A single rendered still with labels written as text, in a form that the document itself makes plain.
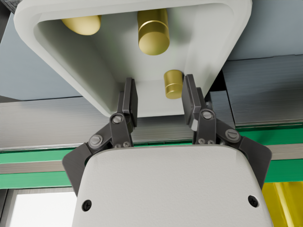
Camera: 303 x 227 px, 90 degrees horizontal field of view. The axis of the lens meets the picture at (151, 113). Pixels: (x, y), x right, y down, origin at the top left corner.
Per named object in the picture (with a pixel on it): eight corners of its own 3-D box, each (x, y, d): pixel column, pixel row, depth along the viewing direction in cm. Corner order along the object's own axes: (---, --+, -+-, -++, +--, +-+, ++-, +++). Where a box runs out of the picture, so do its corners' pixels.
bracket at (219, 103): (195, 111, 35) (199, 140, 33) (205, 91, 26) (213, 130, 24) (210, 109, 35) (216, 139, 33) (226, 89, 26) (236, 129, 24)
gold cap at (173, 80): (185, 75, 29) (188, 95, 28) (169, 82, 32) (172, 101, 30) (176, 66, 27) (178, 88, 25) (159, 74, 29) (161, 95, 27)
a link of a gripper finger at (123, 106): (98, 159, 13) (109, 99, 17) (135, 158, 13) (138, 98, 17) (81, 143, 10) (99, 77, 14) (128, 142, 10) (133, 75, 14)
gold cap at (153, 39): (135, 1, 16) (135, 32, 15) (168, -2, 16) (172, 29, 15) (139, 30, 19) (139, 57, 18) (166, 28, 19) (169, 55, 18)
